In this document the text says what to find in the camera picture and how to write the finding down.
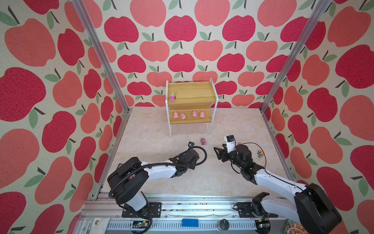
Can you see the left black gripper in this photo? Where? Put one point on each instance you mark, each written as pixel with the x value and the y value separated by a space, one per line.
pixel 194 165

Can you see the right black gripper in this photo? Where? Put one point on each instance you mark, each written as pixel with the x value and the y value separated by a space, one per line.
pixel 222 151

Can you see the pink toy car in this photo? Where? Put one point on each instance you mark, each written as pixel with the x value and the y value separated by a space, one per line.
pixel 203 141
pixel 172 97

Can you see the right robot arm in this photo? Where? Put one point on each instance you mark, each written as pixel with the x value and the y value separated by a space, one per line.
pixel 307 205

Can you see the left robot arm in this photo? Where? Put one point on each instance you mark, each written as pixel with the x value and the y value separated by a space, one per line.
pixel 128 179

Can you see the green orange toy car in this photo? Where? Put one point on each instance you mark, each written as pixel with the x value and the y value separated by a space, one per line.
pixel 260 153

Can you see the round black knob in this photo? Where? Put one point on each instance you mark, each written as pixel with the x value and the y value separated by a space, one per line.
pixel 223 225

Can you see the green snack bag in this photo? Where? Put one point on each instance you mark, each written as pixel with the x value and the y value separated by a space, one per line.
pixel 292 227

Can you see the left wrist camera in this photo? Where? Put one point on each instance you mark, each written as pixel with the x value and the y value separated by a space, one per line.
pixel 191 144

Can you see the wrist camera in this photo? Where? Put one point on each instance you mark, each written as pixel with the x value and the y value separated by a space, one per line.
pixel 230 139
pixel 191 144

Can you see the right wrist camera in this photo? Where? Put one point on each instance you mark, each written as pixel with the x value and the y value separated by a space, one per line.
pixel 230 139

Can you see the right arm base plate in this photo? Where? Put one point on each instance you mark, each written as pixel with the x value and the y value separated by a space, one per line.
pixel 252 209

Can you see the wooden two-tier shelf white frame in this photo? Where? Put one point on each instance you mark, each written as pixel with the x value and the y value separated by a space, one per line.
pixel 192 96

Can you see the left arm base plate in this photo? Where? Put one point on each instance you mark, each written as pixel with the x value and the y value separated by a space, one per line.
pixel 152 209

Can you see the blue block on rail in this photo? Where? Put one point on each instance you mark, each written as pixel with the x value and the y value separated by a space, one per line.
pixel 193 223

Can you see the right aluminium frame post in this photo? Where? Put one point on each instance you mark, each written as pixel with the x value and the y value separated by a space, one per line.
pixel 311 23

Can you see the aluminium frame post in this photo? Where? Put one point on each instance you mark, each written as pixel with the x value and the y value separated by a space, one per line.
pixel 100 51
pixel 311 23

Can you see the left aluminium frame post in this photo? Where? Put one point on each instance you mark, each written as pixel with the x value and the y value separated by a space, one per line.
pixel 100 51

